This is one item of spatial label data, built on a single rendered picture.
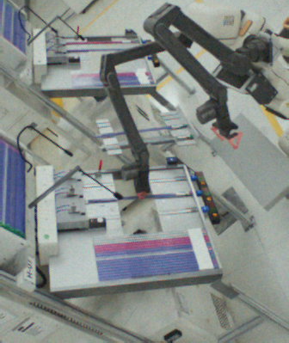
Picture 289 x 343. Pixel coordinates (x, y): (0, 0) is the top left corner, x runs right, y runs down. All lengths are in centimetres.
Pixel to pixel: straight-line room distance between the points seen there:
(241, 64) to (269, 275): 139
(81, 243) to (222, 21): 110
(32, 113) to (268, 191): 158
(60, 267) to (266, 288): 125
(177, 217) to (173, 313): 43
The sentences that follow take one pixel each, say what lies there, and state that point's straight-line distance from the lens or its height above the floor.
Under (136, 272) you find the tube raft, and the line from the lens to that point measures 217.
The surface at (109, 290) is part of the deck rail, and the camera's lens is 215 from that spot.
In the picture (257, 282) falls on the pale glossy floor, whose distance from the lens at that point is 301.
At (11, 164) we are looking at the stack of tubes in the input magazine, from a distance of 233.
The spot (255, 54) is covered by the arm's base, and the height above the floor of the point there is 121.
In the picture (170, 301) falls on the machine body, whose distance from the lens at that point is 248.
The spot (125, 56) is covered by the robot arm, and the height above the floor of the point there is 141.
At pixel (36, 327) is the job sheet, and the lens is 232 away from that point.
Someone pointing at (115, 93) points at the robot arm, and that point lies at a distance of 223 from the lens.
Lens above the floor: 242
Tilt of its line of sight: 36 degrees down
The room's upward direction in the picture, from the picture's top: 52 degrees counter-clockwise
